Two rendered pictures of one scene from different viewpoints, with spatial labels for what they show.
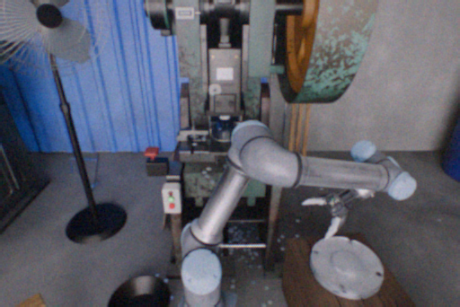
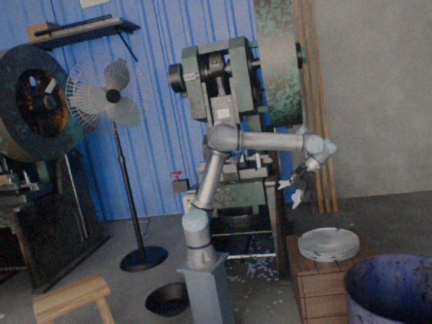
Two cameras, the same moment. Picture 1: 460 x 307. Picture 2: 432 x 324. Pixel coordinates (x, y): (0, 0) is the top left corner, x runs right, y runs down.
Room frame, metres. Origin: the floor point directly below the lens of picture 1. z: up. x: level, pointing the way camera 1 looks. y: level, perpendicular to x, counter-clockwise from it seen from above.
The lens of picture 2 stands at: (-0.80, -0.43, 1.19)
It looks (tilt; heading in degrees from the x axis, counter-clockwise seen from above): 11 degrees down; 15
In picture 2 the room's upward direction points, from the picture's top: 10 degrees counter-clockwise
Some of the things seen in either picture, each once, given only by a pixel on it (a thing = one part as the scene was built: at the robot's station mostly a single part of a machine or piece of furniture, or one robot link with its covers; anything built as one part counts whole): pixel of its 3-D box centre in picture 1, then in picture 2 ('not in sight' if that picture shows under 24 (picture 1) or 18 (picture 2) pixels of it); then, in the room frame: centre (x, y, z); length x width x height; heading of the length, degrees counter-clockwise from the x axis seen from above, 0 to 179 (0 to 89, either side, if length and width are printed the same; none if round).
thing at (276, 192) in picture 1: (269, 165); (280, 191); (1.56, -0.23, 0.45); 0.92 x 0.12 x 0.90; 1
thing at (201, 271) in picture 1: (201, 276); (197, 227); (0.62, 0.09, 0.62); 0.13 x 0.12 x 0.14; 10
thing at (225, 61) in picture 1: (225, 77); (225, 116); (1.37, 0.03, 1.04); 0.17 x 0.15 x 0.30; 1
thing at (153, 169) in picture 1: (159, 176); (183, 193); (1.18, 0.34, 0.62); 0.10 x 0.06 x 0.20; 91
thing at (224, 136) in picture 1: (225, 152); (230, 170); (1.24, 0.03, 0.72); 0.25 x 0.14 x 0.14; 1
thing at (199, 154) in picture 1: (225, 143); (234, 170); (1.41, 0.03, 0.67); 0.45 x 0.30 x 0.06; 91
